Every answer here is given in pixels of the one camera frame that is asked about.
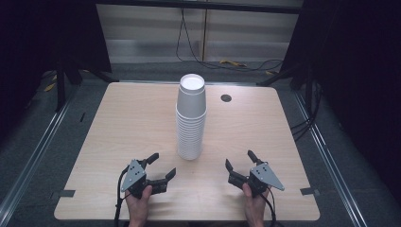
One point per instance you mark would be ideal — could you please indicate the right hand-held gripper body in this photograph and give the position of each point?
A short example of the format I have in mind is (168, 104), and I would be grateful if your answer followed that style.
(265, 176)

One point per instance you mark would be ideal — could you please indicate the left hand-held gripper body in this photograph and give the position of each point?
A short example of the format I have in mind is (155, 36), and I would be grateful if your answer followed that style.
(134, 176)

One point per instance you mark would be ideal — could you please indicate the stack of white cups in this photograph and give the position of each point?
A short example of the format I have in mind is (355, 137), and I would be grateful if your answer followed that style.
(190, 132)

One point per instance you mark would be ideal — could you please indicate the person's left hand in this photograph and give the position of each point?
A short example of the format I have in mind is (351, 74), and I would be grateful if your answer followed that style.
(138, 208)

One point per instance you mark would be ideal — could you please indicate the person's right hand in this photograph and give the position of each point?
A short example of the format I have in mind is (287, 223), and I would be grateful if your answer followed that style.
(255, 208)

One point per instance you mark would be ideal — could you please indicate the grey tape strip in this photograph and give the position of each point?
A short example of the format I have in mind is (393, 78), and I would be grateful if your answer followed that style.
(307, 191)

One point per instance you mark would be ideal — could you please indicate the dark round table grommet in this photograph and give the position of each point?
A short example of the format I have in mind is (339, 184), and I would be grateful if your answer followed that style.
(226, 98)

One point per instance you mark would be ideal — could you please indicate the black metal stand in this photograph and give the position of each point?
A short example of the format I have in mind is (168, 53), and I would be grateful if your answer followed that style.
(60, 91)
(309, 91)

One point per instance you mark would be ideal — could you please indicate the yellow tape scrap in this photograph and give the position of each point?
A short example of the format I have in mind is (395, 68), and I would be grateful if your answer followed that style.
(49, 87)
(233, 63)

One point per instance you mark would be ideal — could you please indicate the dark curtain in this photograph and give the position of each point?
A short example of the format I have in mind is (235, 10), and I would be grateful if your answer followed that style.
(362, 63)
(38, 38)

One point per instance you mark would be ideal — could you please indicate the black crossbar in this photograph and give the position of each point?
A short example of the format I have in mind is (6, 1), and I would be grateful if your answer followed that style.
(201, 5)

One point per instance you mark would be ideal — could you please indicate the metal floor rail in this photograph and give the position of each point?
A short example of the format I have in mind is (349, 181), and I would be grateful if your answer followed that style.
(41, 142)
(327, 157)

